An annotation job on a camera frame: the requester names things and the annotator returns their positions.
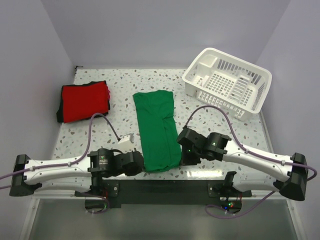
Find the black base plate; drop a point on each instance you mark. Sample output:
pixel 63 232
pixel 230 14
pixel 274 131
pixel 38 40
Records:
pixel 166 192

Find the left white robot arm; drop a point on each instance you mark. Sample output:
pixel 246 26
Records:
pixel 83 174

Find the white plastic basket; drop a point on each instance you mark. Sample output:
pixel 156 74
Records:
pixel 227 82

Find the aluminium frame rail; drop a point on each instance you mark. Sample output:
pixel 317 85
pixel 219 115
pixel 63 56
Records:
pixel 68 195

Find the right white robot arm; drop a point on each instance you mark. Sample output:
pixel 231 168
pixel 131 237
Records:
pixel 284 174

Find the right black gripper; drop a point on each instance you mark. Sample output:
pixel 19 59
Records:
pixel 185 160

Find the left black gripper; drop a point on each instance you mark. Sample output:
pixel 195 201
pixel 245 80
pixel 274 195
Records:
pixel 134 172

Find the green t-shirt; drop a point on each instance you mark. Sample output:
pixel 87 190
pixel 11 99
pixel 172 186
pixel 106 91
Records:
pixel 157 130

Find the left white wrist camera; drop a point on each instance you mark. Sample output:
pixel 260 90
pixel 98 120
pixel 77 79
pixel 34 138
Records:
pixel 126 143

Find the red folded t-shirt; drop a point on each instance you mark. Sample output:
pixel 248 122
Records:
pixel 83 100

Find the pink folded t-shirt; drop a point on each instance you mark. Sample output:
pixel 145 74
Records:
pixel 108 92

